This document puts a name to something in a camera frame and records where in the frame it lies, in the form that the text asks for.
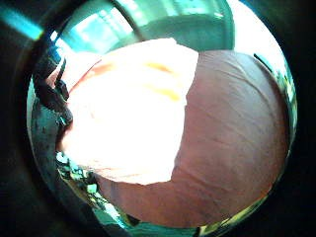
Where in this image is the pink cloth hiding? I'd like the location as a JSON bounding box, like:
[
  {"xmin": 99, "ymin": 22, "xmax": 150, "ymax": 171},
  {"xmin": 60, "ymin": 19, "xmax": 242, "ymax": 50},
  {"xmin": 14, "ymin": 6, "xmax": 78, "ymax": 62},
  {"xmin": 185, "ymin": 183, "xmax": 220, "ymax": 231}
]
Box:
[{"xmin": 48, "ymin": 37, "xmax": 292, "ymax": 229}]

